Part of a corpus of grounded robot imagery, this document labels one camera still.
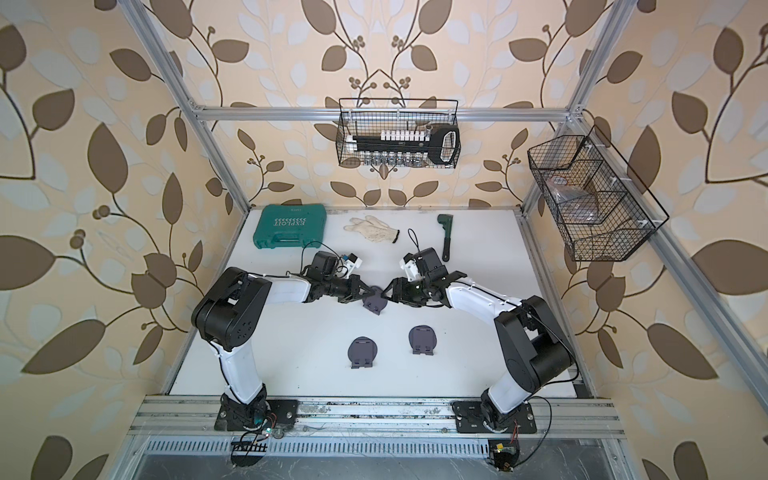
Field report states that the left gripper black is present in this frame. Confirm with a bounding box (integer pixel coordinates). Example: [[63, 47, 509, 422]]
[[320, 275, 375, 301]]

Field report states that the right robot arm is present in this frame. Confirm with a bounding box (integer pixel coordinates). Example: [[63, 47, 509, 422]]
[[383, 248, 576, 432]]

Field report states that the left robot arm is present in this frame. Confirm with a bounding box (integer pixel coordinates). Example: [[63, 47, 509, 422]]
[[191, 252, 375, 431]]

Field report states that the white work glove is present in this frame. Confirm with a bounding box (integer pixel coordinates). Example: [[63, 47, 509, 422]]
[[344, 215, 400, 244]]

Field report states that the green black hand tool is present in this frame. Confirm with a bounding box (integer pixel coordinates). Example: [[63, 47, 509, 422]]
[[437, 214, 454, 262]]

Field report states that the green plastic tool case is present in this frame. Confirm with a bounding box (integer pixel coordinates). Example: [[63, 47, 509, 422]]
[[253, 204, 327, 249]]

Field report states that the socket set in basket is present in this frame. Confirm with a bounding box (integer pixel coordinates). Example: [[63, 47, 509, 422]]
[[336, 124, 461, 168]]

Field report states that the plastic bag in basket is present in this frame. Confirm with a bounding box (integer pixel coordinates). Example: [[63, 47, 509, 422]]
[[546, 176, 599, 224]]

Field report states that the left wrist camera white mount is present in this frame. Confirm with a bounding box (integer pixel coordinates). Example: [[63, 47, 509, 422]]
[[341, 253, 362, 273]]

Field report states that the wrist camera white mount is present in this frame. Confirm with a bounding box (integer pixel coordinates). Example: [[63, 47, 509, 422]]
[[341, 253, 362, 273], [399, 254, 421, 282]]

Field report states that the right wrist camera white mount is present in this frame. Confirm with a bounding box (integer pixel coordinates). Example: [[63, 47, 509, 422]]
[[399, 254, 421, 282]]

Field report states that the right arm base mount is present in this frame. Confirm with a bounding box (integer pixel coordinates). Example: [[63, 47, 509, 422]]
[[451, 400, 537, 435]]

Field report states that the black wire basket centre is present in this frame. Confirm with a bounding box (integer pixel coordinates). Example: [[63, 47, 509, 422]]
[[335, 96, 461, 169]]

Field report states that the black wire basket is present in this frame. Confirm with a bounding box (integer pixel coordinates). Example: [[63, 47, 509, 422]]
[[527, 126, 669, 262], [335, 96, 461, 169]]

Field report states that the black wire basket right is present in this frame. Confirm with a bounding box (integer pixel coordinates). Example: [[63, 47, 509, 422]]
[[527, 126, 669, 262]]

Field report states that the aluminium front rail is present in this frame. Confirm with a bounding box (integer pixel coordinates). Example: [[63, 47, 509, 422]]
[[129, 395, 626, 440]]

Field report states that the aluminium frame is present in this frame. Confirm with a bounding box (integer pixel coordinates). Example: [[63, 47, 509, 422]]
[[119, 1, 767, 406]]

